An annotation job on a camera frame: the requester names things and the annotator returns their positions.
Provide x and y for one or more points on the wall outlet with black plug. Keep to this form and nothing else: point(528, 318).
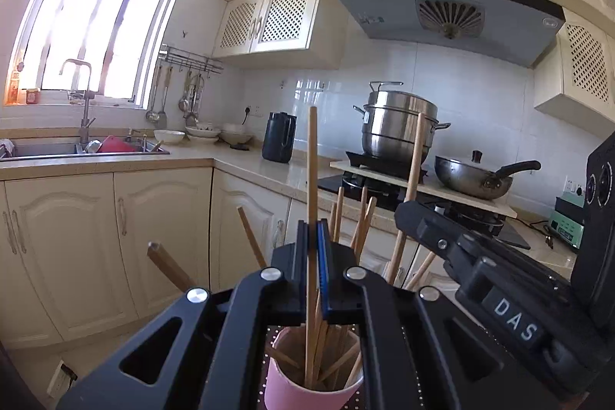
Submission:
point(252, 110)

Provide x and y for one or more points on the white low wall socket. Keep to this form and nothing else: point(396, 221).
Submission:
point(61, 379)

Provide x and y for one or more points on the kitchen window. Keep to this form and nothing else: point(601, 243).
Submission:
point(96, 6)

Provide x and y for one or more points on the large cream lattice cabinet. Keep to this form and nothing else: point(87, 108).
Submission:
point(586, 64)

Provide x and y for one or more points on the steel faucet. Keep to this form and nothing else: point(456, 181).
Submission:
point(86, 112)

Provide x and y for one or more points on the steel slotted spoon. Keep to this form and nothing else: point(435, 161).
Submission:
point(184, 105)

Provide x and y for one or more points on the brown polka dot tablecloth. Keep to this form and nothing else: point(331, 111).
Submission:
point(359, 401)

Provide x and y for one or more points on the beige kitchen countertop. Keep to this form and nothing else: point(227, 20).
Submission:
point(230, 160)

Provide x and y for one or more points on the steel utensil rail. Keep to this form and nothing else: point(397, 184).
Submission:
point(192, 62)

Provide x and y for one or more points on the red bowl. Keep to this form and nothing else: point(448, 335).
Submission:
point(115, 146)

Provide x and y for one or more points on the steel spatula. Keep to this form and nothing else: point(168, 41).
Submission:
point(163, 119)

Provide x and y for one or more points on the steel kitchen sink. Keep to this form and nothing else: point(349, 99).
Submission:
point(43, 149)

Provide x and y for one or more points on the grey range hood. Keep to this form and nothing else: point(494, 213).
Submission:
point(384, 6)

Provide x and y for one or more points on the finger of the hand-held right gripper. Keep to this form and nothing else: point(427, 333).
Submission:
point(432, 232)

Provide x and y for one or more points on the small cream lattice cabinet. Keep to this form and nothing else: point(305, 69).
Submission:
point(283, 16)

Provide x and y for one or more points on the single wooden chopstick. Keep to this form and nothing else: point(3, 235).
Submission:
point(417, 150)
point(312, 160)

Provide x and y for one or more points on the light wooden board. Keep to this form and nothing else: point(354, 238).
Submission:
point(346, 167)

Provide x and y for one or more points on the white plate with food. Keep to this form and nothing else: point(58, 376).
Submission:
point(202, 132)

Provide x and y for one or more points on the stack of white bowls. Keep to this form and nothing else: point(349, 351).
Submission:
point(237, 135)

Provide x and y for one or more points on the green electric cooker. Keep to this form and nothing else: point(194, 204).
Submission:
point(567, 227)

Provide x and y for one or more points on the white wall outlet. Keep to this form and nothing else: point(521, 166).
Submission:
point(572, 185)

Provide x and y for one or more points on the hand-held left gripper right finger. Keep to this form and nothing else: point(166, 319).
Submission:
point(323, 275)

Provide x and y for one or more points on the black kettle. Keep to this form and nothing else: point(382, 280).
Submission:
point(276, 141)

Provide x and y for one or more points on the bunch of wooden chopsticks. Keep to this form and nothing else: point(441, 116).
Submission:
point(168, 263)

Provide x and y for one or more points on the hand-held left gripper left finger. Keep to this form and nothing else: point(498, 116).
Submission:
point(288, 275)

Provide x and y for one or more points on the pink cup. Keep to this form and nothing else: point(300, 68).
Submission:
point(307, 398)

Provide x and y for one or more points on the orange bottle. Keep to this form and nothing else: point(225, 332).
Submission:
point(13, 90)

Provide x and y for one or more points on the steel ladle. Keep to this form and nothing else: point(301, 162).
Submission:
point(153, 116)

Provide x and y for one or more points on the black induction cooker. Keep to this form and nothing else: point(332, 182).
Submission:
point(365, 161)

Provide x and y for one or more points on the small red jar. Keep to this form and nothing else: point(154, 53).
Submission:
point(33, 96)

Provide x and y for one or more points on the steel steamer pot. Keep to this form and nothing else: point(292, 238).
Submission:
point(389, 131)

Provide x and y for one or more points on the black gas stove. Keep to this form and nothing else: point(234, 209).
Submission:
point(499, 230)

